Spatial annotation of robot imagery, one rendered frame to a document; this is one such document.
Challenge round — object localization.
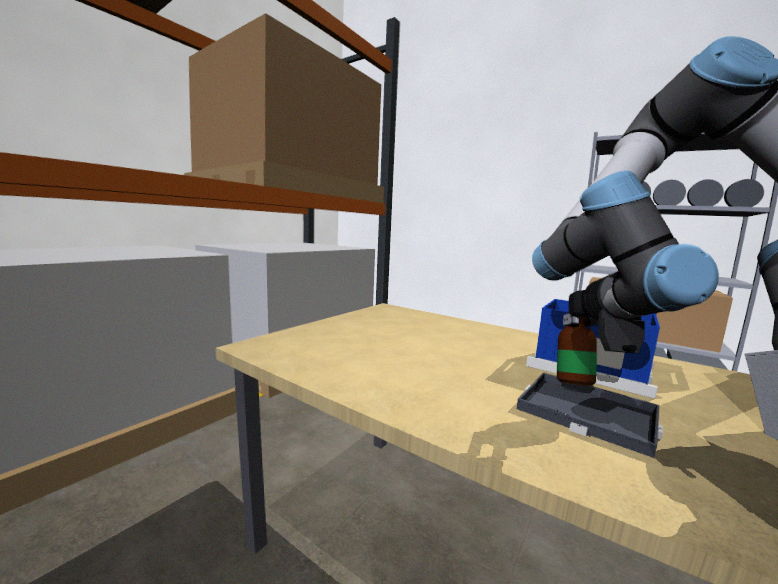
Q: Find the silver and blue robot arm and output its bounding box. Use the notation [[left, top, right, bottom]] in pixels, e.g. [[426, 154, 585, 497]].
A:
[[532, 36, 778, 315]]

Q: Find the brown bottle with green label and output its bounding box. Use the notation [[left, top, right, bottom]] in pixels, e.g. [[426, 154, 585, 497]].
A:
[[556, 316, 597, 386]]

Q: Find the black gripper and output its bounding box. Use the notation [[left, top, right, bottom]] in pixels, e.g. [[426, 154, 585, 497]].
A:
[[563, 271, 646, 353]]

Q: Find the blue plastic crate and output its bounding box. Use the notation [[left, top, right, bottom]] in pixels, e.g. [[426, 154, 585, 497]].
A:
[[536, 299, 660, 384]]

